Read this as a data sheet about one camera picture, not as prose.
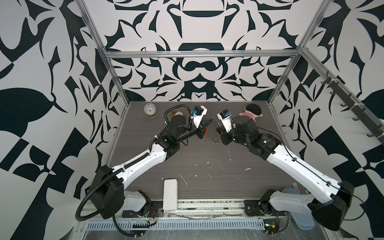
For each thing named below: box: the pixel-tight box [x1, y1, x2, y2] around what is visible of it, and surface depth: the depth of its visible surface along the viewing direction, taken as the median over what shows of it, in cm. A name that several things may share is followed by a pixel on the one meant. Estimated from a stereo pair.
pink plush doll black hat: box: [239, 103, 263, 122], surface depth 109 cm
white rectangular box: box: [163, 178, 178, 212], surface depth 77 cm
